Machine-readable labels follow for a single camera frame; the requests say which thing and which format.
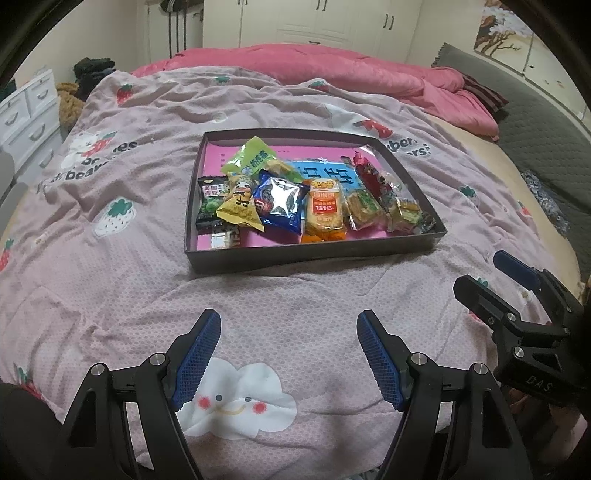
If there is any dark candy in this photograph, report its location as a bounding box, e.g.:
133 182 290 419
418 212 437 234

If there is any small clear cookie packet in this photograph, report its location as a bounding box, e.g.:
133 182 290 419
388 197 423 235

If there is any red cartoon snack bar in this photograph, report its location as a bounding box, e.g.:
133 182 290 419
353 152 400 212

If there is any clear green pastry packet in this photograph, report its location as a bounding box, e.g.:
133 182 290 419
346 189 385 231

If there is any orange cake packet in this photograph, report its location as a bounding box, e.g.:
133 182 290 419
301 178 346 243

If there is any blue oreo packet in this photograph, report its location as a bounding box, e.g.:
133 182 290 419
252 169 310 236

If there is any yellow panda snack bar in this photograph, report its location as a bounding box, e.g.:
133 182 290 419
216 173 264 232

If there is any dark green pea snack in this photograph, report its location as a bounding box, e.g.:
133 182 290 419
195 176 229 234

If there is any light green snack bag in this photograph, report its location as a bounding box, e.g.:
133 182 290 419
221 136 277 177

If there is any blue patterned cloth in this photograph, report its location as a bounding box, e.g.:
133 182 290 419
521 171 569 237

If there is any grey headboard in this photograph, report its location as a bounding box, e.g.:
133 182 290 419
431 42 591 218

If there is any pink strawberry bed sheet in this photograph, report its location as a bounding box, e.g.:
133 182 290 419
1 67 564 479

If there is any dark striped pillow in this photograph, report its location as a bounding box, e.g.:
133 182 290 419
463 74 509 120

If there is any dark shallow box tray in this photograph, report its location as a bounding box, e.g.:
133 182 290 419
185 129 447 275

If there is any pink quilt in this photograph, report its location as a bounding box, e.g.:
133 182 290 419
132 43 499 137

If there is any grey bench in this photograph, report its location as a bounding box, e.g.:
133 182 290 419
0 152 28 235

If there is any cream wardrobe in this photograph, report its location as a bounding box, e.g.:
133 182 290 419
202 0 423 62

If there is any white drawer cabinet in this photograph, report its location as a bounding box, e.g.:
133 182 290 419
1 69 62 176

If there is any brown plush toy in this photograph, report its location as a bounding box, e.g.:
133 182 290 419
56 82 85 134

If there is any black clothes pile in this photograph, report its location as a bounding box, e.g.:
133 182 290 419
73 57 115 101

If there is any tree wall painting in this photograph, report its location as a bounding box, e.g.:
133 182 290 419
473 0 590 128

